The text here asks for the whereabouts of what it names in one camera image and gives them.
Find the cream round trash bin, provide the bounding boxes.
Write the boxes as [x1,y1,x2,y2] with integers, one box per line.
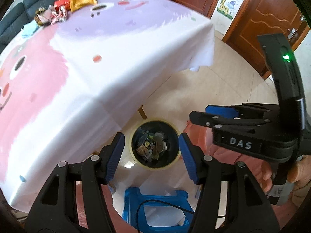
[128,119,181,170]

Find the right hand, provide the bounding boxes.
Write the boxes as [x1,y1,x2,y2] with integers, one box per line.
[259,155,311,195]

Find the pink trouser leg right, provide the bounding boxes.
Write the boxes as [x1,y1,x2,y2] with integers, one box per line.
[184,120,297,228]

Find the blue plastic stool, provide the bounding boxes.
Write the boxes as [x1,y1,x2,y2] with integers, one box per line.
[122,187,195,232]

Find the wooden door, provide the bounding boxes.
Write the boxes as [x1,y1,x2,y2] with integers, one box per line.
[172,0,310,79]

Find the white pink tablecloth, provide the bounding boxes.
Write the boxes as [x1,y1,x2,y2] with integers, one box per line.
[1,0,215,211]

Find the red snack package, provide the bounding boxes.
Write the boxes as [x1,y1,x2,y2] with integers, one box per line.
[54,0,71,12]

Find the crumpled wrappers pile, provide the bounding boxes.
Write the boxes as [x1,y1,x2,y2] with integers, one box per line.
[34,5,68,26]

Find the dark grey sofa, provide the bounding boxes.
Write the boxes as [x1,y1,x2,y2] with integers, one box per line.
[1,0,57,51]

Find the wooden table frame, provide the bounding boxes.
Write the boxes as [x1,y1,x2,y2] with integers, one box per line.
[138,105,147,120]

